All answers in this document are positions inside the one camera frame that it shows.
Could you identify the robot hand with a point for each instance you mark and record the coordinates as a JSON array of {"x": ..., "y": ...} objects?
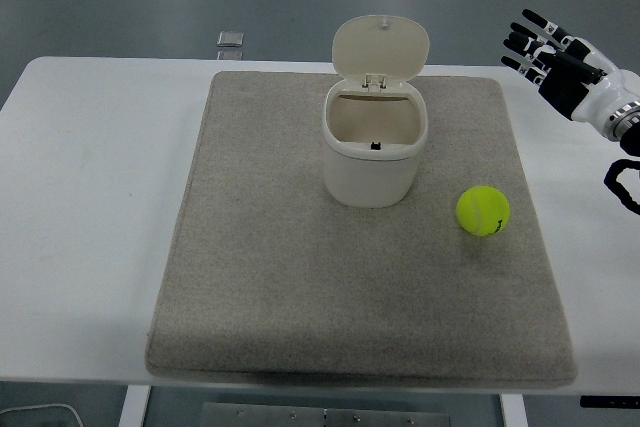
[{"x": 595, "y": 92}]

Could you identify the yellow tennis ball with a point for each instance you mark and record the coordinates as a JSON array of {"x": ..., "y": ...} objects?
[{"x": 483, "y": 210}]

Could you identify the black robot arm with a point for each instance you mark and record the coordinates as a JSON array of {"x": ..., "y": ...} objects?
[{"x": 631, "y": 134}]

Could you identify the cream bin with hinged lid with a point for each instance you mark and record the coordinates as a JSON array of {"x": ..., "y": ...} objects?
[{"x": 367, "y": 174}]

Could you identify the black table control panel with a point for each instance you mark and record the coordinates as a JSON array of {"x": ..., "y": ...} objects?
[{"x": 610, "y": 401}]

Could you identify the beige fabric mat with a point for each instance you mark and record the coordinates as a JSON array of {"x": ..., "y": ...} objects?
[{"x": 325, "y": 272}]

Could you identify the white table leg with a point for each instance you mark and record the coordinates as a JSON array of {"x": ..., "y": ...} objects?
[
  {"x": 512, "y": 412},
  {"x": 134, "y": 407}
]

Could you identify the small metal floor plate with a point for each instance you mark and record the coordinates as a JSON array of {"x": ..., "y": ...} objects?
[
  {"x": 230, "y": 38},
  {"x": 229, "y": 54}
]

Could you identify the grey metal plate with screws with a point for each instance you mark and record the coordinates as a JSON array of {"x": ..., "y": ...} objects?
[{"x": 260, "y": 417}]

